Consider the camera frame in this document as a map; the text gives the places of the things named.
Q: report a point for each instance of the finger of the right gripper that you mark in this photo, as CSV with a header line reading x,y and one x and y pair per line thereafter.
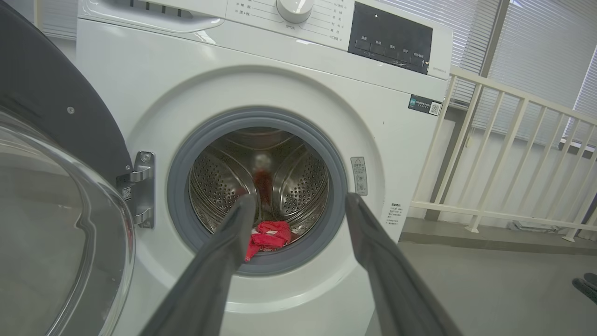
x,y
588,291
592,278

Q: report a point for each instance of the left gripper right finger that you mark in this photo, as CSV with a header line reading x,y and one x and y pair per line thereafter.
x,y
392,280

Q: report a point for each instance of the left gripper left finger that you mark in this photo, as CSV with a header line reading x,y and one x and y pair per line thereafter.
x,y
210,280

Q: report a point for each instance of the red and white garment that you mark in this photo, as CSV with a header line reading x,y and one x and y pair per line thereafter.
x,y
270,235

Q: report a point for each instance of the black round glass washer door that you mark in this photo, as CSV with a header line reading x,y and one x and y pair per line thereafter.
x,y
46,84

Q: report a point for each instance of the grey rubber door gasket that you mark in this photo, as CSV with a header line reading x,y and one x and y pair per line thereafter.
x,y
179,196

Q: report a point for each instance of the metal door hinge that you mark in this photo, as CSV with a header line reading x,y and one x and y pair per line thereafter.
x,y
145,186

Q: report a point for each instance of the stainless steel washing machine drum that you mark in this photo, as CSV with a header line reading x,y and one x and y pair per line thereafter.
x,y
298,186

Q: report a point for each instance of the white front-load washing machine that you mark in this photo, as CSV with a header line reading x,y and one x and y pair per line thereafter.
x,y
140,93

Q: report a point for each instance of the cream metal railing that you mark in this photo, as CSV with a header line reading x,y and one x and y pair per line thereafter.
x,y
466,211

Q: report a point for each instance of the grey warning sticker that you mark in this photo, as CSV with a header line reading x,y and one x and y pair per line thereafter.
x,y
359,177

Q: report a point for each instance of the black QR code sticker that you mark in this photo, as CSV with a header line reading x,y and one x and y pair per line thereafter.
x,y
422,104

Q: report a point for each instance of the black control display panel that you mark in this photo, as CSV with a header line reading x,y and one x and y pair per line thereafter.
x,y
392,32

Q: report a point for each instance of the white detergent drawer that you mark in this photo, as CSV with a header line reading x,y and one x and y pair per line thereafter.
x,y
140,18

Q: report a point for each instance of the white control knob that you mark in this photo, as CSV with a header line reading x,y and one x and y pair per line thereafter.
x,y
295,9

